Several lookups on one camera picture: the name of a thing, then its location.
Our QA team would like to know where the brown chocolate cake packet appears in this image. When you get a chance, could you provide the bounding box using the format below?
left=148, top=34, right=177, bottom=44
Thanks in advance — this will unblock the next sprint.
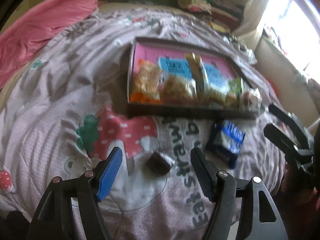
left=146, top=151, right=176, bottom=176

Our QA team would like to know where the cream curtain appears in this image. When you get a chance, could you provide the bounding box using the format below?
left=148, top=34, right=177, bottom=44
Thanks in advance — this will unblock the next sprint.
left=233, top=0, right=269, bottom=51

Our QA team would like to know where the green snack packet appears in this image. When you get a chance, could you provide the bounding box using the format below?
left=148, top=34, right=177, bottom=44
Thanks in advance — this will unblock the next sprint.
left=225, top=78, right=243, bottom=108

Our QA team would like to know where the orange clear cracker packet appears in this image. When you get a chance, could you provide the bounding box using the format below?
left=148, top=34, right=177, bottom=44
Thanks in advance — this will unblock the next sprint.
left=129, top=59, right=162, bottom=104

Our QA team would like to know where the dark cardboard box tray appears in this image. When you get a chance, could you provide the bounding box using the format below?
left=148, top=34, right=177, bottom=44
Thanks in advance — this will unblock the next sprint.
left=127, top=37, right=264, bottom=119

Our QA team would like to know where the strawberry print quilt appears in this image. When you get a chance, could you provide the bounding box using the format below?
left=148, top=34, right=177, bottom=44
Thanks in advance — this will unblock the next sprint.
left=1, top=9, right=278, bottom=239

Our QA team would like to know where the blue cookie packet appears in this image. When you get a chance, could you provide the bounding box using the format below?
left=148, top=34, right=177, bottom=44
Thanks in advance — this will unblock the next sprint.
left=206, top=120, right=245, bottom=169

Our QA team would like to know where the right hand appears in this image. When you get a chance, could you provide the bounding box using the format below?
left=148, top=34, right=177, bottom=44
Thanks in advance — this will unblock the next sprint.
left=280, top=166, right=319, bottom=239

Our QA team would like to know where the green yellow cake packet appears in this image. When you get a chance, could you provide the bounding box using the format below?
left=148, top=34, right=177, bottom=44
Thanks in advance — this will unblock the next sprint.
left=199, top=83, right=228, bottom=106

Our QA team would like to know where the clear pink snack packet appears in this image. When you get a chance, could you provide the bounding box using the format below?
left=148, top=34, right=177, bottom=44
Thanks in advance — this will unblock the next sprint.
left=239, top=81, right=262, bottom=112

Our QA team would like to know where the clear round cake packet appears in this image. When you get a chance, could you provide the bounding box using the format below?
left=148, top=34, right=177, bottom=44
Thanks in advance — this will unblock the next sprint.
left=160, top=74, right=197, bottom=105

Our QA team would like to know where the pink blanket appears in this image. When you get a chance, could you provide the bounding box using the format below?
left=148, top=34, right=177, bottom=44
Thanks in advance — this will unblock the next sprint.
left=1, top=0, right=99, bottom=88

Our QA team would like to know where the pile of folded clothes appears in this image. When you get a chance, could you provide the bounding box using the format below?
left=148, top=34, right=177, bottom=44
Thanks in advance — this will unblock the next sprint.
left=178, top=0, right=244, bottom=31

